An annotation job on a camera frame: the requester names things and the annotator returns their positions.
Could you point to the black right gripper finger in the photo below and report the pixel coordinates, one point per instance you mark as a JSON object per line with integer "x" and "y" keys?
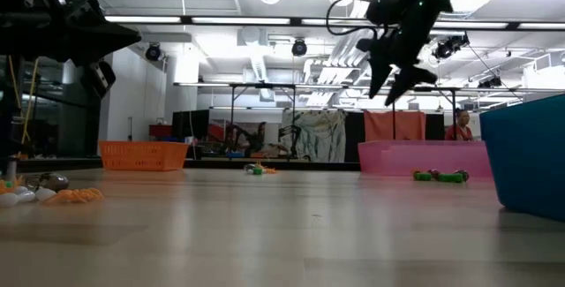
{"x": 379, "y": 68}
{"x": 412, "y": 79}

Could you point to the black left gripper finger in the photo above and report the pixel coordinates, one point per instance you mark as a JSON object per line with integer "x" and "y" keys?
{"x": 110, "y": 42}

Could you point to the small brown plastic bug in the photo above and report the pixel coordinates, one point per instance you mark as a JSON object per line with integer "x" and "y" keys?
{"x": 434, "y": 173}
{"x": 48, "y": 182}
{"x": 463, "y": 175}

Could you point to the small green plastic toy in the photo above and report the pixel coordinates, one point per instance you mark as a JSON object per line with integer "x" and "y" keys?
{"x": 450, "y": 178}
{"x": 422, "y": 176}
{"x": 258, "y": 171}
{"x": 9, "y": 184}

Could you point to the background black robot arm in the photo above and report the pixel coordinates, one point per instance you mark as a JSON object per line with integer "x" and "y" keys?
{"x": 240, "y": 139}

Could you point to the white ceiling light strip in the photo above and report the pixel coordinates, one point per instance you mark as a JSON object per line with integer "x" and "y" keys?
{"x": 141, "y": 19}
{"x": 313, "y": 21}
{"x": 543, "y": 26}
{"x": 240, "y": 20}
{"x": 476, "y": 25}

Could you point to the black ceiling spotlight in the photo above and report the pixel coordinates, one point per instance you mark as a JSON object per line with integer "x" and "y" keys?
{"x": 490, "y": 82}
{"x": 153, "y": 53}
{"x": 299, "y": 47}

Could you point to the orange cloth screen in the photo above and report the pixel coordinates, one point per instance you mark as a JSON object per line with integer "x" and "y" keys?
{"x": 388, "y": 126}

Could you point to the person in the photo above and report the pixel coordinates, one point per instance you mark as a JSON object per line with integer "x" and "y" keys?
{"x": 461, "y": 130}
{"x": 261, "y": 132}

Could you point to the black curtain panel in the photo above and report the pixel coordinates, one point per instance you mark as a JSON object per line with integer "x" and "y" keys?
{"x": 354, "y": 137}

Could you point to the pink plastic bin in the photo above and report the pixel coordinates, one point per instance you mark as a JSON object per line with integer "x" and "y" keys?
{"x": 397, "y": 159}

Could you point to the painted white tarp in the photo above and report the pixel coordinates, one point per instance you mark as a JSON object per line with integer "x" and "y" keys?
{"x": 318, "y": 137}

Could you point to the red box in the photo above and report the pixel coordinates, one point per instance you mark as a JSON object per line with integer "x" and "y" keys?
{"x": 160, "y": 130}

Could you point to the black monitor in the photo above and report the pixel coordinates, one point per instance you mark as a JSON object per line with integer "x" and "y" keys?
{"x": 190, "y": 123}

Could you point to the orange plastic basket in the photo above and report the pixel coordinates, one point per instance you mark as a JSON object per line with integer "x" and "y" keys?
{"x": 141, "y": 156}

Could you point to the silver metal cylinder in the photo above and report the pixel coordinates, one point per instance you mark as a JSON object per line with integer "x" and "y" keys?
{"x": 11, "y": 170}

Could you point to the blue plastic bin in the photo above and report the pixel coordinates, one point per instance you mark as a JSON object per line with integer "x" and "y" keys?
{"x": 529, "y": 159}

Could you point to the small white plastic bone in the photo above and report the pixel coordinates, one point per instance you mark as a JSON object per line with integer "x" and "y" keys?
{"x": 250, "y": 168}
{"x": 45, "y": 193}
{"x": 8, "y": 199}
{"x": 25, "y": 195}

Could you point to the black metal station frame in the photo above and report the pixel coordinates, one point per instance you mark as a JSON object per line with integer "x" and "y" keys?
{"x": 446, "y": 88}
{"x": 265, "y": 85}

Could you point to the black ceiling camera rig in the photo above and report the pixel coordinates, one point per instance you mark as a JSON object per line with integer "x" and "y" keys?
{"x": 448, "y": 49}

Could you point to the black aluminium table frame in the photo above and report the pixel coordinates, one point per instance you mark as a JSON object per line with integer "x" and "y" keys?
{"x": 309, "y": 165}

